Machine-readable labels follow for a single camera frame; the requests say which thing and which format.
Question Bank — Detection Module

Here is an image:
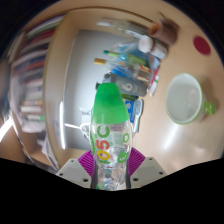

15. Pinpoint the light blue hairbrush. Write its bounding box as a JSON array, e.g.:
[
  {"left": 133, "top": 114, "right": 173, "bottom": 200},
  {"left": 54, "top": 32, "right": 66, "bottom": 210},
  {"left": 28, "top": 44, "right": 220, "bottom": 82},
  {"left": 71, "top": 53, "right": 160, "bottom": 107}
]
[{"left": 131, "top": 99, "right": 144, "bottom": 134}]

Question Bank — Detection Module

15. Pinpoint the brown mug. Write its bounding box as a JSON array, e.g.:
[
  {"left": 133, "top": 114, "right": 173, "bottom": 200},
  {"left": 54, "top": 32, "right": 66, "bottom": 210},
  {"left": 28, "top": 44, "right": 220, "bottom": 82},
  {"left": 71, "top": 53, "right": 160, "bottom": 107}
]
[{"left": 148, "top": 18, "right": 181, "bottom": 46}]

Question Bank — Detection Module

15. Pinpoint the yellow-capped clear bottle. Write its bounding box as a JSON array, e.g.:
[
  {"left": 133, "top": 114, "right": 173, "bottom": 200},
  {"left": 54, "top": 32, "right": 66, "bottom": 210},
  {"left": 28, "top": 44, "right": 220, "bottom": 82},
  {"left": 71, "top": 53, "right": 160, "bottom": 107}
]
[{"left": 93, "top": 57, "right": 153, "bottom": 83}]

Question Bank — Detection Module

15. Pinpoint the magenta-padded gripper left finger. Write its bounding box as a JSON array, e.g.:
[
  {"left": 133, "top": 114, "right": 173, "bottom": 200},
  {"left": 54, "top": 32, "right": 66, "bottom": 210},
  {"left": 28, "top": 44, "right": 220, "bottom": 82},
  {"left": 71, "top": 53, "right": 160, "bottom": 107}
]
[{"left": 55, "top": 149, "right": 98, "bottom": 190}]

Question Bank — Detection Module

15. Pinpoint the white mug with green rim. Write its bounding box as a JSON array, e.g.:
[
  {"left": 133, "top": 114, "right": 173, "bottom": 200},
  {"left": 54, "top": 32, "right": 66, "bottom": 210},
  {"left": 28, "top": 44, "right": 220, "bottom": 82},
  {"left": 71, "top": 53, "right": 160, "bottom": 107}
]
[{"left": 165, "top": 72, "right": 216, "bottom": 126}]

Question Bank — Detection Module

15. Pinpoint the clear glass bottle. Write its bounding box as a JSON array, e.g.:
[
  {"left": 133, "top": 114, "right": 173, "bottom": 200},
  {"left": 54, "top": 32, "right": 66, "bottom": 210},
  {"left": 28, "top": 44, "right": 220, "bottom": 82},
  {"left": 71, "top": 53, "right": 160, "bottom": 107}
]
[{"left": 96, "top": 18, "right": 151, "bottom": 38}]

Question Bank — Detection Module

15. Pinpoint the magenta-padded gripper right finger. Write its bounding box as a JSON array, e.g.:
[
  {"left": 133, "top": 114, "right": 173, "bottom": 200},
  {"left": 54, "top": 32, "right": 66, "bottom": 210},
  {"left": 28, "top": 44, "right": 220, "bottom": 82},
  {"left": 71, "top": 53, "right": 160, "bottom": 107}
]
[{"left": 125, "top": 147, "right": 168, "bottom": 190}]

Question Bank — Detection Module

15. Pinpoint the clear bottle with green cap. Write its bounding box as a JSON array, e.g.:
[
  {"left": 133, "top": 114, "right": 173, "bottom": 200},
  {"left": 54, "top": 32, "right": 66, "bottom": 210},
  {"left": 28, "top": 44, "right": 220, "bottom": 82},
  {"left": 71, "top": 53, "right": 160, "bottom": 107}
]
[{"left": 89, "top": 82, "right": 134, "bottom": 192}]

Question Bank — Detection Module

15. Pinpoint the wooden shelf unit with books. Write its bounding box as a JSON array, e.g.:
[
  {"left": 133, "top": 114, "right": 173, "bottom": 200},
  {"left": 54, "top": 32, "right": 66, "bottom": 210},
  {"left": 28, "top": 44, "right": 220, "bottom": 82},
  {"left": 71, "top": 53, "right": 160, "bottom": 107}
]
[{"left": 6, "top": 13, "right": 68, "bottom": 168}]

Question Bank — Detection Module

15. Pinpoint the grey shaker bottle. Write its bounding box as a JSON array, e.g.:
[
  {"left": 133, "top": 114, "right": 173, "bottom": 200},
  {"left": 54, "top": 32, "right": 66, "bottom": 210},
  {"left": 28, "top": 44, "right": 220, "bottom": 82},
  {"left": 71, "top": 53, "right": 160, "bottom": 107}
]
[{"left": 102, "top": 72, "right": 149, "bottom": 98}]

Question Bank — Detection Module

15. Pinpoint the white desk lamp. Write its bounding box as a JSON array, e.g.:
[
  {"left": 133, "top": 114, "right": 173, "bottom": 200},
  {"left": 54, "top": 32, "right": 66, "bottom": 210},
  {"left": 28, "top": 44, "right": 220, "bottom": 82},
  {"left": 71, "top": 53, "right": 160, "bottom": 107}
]
[{"left": 59, "top": 100, "right": 93, "bottom": 151}]

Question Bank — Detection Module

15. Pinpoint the flat round red coaster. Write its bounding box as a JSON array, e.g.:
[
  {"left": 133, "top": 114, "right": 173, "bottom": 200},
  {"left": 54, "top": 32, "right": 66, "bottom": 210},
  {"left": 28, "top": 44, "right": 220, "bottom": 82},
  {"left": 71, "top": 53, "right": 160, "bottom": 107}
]
[{"left": 192, "top": 35, "right": 212, "bottom": 56}]

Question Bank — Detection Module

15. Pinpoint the white and blue box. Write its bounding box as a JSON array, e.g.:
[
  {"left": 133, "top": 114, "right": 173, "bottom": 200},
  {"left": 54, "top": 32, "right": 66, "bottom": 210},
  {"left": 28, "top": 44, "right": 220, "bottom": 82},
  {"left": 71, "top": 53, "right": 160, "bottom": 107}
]
[{"left": 123, "top": 97, "right": 138, "bottom": 124}]

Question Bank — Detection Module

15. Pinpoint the brown jar with white lid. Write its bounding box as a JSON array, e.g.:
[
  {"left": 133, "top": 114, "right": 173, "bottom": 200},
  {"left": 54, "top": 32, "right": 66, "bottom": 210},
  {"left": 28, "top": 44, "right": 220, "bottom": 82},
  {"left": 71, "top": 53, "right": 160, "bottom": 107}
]
[{"left": 138, "top": 34, "right": 169, "bottom": 60}]

